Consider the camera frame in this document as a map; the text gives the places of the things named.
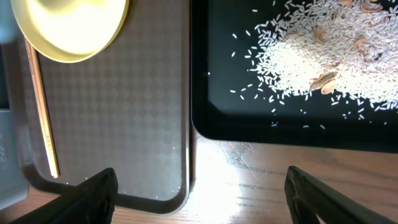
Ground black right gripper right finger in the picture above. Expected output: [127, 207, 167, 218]
[284, 166, 394, 224]

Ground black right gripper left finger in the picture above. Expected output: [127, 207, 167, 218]
[12, 168, 118, 224]

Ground wooden chopstick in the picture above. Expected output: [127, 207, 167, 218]
[24, 39, 60, 179]

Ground yellow plate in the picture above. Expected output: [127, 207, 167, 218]
[11, 0, 130, 63]

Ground grey dishwasher rack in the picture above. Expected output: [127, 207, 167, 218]
[0, 0, 30, 211]

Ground black waste tray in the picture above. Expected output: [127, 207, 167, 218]
[190, 1, 397, 153]

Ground dark brown serving tray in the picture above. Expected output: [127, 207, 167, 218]
[2, 1, 190, 215]

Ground rice and food scraps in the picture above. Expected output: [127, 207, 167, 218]
[229, 0, 398, 130]

